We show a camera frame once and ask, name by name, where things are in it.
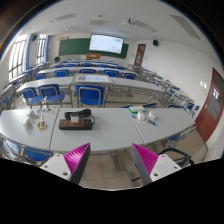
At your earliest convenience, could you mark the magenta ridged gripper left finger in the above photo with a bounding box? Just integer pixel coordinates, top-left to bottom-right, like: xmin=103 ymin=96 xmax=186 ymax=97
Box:
xmin=39 ymin=142 xmax=92 ymax=185

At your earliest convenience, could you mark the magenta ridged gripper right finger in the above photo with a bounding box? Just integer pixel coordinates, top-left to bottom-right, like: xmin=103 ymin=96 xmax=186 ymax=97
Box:
xmin=130 ymin=143 xmax=183 ymax=186

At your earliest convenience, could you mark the white charger plug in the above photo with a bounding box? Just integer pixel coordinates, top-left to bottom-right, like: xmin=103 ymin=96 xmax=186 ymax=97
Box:
xmin=70 ymin=113 xmax=79 ymax=123

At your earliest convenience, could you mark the dark brown power strip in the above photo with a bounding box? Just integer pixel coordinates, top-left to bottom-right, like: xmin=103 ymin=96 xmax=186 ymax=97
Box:
xmin=59 ymin=119 xmax=92 ymax=130

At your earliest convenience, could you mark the white cup right table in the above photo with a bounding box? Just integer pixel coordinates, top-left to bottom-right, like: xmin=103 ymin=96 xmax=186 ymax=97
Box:
xmin=137 ymin=111 xmax=145 ymax=120

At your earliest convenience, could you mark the white container right table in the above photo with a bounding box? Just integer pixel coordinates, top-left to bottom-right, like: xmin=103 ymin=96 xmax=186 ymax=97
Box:
xmin=148 ymin=111 xmax=156 ymax=120

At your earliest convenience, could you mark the green and white box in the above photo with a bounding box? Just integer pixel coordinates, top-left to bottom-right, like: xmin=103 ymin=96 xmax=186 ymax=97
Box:
xmin=129 ymin=106 xmax=145 ymax=114

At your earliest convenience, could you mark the white box left front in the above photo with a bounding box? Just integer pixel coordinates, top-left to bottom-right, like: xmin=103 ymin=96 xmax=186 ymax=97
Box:
xmin=23 ymin=118 xmax=33 ymax=129

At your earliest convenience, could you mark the white box left rear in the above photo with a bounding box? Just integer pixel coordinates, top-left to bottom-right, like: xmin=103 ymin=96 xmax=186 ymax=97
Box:
xmin=27 ymin=110 xmax=36 ymax=119

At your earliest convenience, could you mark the blue chair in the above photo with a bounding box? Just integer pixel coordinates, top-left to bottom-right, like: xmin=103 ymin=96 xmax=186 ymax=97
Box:
xmin=38 ymin=84 xmax=65 ymax=106
xmin=22 ymin=87 xmax=43 ymax=108
xmin=76 ymin=85 xmax=105 ymax=107

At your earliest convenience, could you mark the blue chair left centre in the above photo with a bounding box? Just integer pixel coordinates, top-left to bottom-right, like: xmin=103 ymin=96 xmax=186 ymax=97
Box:
xmin=38 ymin=84 xmax=65 ymax=106

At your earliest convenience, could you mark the blue chair far left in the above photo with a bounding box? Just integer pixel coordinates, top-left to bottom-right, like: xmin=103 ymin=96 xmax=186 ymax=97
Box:
xmin=22 ymin=87 xmax=43 ymax=108

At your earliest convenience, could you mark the red-brown door right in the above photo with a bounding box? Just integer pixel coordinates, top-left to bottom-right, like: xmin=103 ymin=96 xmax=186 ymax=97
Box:
xmin=195 ymin=69 xmax=224 ymax=142

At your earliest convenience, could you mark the red-brown door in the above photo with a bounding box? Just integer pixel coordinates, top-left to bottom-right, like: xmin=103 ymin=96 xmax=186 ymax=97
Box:
xmin=134 ymin=44 xmax=146 ymax=66
xmin=195 ymin=69 xmax=224 ymax=142

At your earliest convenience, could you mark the wooden lectern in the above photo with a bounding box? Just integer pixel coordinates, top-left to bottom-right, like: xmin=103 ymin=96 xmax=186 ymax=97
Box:
xmin=86 ymin=53 xmax=101 ymax=59

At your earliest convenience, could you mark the red-brown door rear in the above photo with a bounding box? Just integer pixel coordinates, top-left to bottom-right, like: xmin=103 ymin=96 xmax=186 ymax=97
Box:
xmin=134 ymin=44 xmax=146 ymax=66

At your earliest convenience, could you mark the green chalkboard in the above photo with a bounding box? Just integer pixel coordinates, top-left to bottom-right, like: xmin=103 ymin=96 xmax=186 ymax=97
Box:
xmin=59 ymin=38 xmax=129 ymax=59

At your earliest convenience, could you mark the projection screen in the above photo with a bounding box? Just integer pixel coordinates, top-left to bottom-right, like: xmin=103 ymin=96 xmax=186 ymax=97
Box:
xmin=89 ymin=34 xmax=124 ymax=54

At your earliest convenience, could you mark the black coiled power cable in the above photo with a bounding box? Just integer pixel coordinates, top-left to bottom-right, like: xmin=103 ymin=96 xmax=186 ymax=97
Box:
xmin=64 ymin=108 xmax=96 ymax=126

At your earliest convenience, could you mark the black wall speaker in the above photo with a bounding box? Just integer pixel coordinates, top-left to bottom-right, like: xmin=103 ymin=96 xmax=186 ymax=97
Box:
xmin=153 ymin=40 xmax=159 ymax=47

